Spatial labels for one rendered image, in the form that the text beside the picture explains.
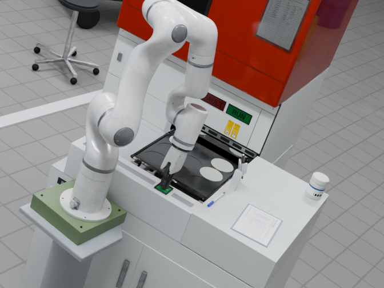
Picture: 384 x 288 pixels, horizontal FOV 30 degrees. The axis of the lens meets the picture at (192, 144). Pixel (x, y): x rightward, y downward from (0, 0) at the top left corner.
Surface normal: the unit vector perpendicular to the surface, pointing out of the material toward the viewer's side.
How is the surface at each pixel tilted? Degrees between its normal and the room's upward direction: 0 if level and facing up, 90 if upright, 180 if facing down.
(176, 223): 90
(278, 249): 0
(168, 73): 90
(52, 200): 2
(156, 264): 90
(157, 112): 90
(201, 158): 0
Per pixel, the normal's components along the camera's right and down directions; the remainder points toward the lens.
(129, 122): 0.56, 0.14
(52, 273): -0.53, 0.27
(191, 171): 0.30, -0.83
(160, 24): -0.67, -0.22
